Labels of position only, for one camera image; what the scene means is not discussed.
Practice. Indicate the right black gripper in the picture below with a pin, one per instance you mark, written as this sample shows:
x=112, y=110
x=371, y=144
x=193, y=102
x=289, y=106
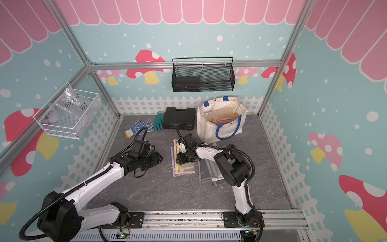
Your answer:
x=178, y=159

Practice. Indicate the yellow trimmed clear pouch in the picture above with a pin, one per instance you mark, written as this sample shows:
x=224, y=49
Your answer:
x=188, y=168

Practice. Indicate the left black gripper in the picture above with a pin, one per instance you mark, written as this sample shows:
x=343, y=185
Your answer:
x=156, y=160

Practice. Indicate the green rubber glove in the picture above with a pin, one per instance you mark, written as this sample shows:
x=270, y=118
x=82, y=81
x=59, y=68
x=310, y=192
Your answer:
x=158, y=121

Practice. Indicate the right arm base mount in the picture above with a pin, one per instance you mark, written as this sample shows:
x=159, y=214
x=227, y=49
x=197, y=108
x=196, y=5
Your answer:
x=236, y=219

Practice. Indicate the pink brown mesh pouch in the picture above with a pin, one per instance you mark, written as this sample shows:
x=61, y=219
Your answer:
x=221, y=119

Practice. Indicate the clear plastic labelled bag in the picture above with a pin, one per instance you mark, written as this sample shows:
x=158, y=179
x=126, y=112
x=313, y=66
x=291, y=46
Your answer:
x=68, y=108

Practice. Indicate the black box in basket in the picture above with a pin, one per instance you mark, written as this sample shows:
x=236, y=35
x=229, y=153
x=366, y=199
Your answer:
x=186, y=84

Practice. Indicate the grey pouch under white pouch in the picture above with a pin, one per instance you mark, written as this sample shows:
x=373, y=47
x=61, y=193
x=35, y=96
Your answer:
x=220, y=183

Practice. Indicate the blue white work glove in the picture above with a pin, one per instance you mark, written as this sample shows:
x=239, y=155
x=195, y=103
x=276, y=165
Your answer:
x=136, y=127

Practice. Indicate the beige mesh pouch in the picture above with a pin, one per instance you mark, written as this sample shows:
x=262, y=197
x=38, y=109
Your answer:
x=226, y=109

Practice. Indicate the white grey mesh pouch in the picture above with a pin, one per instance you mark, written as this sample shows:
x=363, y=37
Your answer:
x=208, y=170

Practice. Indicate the black plastic tool case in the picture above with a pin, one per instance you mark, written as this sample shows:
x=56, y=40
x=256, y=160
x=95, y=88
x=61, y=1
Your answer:
x=183, y=119

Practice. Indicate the black wire mesh basket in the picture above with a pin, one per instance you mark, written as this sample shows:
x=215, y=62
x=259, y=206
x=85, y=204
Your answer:
x=216, y=73

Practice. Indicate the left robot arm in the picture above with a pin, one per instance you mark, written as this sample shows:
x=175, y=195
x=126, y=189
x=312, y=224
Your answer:
x=63, y=215

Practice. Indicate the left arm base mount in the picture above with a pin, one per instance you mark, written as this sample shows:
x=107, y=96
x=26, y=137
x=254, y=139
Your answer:
x=133, y=220

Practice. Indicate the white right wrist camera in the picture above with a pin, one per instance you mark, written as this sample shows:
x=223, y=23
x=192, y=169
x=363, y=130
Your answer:
x=182, y=147

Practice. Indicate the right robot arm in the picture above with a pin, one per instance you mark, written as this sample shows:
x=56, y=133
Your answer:
x=237, y=169

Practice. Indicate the cream canvas tote bag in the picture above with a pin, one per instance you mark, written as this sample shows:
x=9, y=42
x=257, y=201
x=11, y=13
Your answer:
x=211, y=133

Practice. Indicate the white wire wall basket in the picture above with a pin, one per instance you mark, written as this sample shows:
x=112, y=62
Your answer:
x=79, y=129

